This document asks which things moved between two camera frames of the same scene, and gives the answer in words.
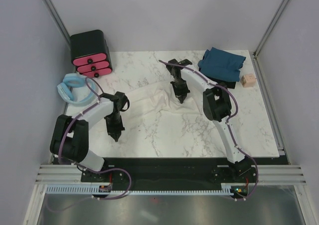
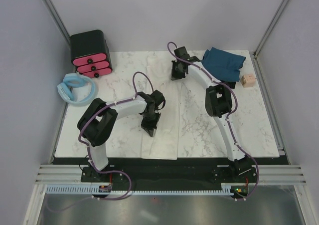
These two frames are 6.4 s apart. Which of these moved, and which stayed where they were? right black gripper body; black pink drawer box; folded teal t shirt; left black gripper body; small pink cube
Moved: right black gripper body; left black gripper body
Stayed: black pink drawer box; folded teal t shirt; small pink cube
